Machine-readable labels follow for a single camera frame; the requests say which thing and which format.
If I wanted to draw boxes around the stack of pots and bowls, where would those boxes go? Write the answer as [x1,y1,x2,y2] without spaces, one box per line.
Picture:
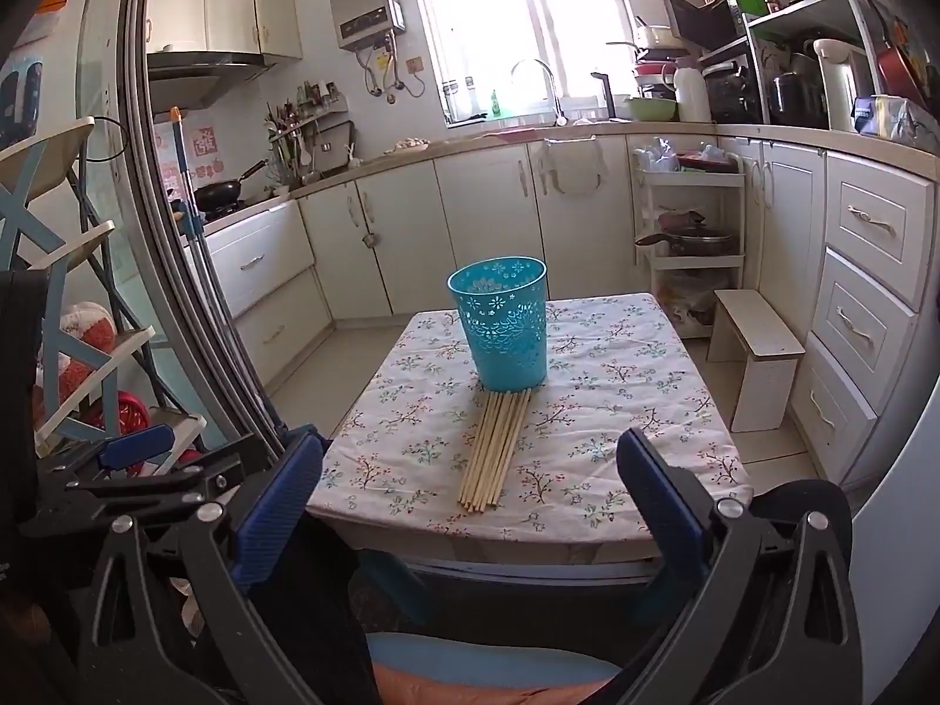
[608,15,691,100]

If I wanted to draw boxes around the white wall cabinets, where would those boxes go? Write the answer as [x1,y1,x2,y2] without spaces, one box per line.
[143,0,304,60]

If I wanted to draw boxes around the green bowl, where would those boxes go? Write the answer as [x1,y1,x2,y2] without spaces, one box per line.
[624,95,678,123]

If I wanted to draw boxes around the blue broom with long handle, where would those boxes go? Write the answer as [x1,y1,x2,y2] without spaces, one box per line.
[169,106,243,324]

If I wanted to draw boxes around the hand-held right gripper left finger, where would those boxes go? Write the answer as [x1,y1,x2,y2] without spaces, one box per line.
[77,422,325,705]

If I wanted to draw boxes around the blue seat cushion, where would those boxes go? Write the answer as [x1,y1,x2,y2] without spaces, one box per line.
[367,632,625,686]

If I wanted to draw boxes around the white over-door holder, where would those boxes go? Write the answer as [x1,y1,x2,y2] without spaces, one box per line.
[530,136,609,198]

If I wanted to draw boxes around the wall water heater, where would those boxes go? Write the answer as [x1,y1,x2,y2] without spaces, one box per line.
[327,0,407,52]

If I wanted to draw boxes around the white counter shelf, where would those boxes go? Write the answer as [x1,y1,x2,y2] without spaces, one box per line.
[697,0,912,126]

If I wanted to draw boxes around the blue wall organizer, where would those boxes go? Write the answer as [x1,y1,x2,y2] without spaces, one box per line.
[0,62,38,152]

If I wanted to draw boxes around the plastic bag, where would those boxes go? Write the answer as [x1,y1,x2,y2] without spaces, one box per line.
[661,271,717,328]

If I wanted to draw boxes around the chrome sink faucet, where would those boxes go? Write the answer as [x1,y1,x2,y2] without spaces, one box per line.
[510,59,568,127]

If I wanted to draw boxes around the blue and silver packet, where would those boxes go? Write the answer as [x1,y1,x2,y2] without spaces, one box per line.
[852,94,940,148]

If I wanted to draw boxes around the wall utensil rack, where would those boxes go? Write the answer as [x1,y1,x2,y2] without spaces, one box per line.
[266,80,357,184]

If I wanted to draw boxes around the kitchen window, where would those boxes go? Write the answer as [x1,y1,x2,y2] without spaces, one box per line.
[407,0,640,126]

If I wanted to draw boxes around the person's left leg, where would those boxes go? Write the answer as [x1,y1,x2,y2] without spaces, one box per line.
[290,510,383,705]

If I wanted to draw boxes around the black microwave oven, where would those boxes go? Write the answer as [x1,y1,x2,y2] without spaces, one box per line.
[661,0,750,52]

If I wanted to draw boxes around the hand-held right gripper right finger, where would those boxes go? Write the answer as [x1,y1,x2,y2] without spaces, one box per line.
[614,426,866,705]

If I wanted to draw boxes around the white trolley rack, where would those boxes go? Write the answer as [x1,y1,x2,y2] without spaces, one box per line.
[632,143,746,339]

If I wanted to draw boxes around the white base cabinets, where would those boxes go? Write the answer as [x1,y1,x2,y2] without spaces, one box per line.
[198,125,940,486]

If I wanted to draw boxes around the white electric kettle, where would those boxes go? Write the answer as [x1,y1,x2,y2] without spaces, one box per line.
[811,39,875,133]

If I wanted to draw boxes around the red pan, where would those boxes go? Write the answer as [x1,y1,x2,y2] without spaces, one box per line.
[874,44,926,108]

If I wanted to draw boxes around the white thermos jug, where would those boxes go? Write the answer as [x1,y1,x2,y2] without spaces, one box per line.
[663,57,713,125]

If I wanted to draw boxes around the red plastic basket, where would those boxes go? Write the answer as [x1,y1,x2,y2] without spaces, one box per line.
[95,391,152,471]

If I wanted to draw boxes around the bundle of wooden chopsticks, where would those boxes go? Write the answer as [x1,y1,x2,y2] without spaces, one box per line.
[457,388,533,513]

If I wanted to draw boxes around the blue perforated plastic basket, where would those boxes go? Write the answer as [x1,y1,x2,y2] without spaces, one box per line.
[448,256,550,392]

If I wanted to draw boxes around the floral tablecloth table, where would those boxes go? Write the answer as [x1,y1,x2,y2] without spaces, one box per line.
[304,292,754,545]

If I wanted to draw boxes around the blue and white folding rack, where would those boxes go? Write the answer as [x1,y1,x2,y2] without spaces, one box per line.
[0,117,210,471]

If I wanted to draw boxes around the range hood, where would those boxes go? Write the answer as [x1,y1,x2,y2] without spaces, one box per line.
[147,51,276,115]

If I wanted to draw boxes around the white step stool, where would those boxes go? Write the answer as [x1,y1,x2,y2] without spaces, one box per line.
[706,288,807,433]

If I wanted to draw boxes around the black toaster oven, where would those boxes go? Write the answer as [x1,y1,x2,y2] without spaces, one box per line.
[701,62,765,126]

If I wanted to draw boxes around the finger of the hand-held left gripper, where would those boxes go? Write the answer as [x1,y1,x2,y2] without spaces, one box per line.
[44,424,175,482]
[18,454,249,539]

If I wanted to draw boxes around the black frying pan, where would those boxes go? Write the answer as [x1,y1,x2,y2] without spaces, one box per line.
[192,159,270,210]

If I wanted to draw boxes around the orange cloth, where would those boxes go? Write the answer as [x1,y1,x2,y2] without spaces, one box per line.
[374,664,610,705]

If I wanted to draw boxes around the black cooker pot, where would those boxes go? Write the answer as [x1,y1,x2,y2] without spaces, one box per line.
[767,72,827,126]

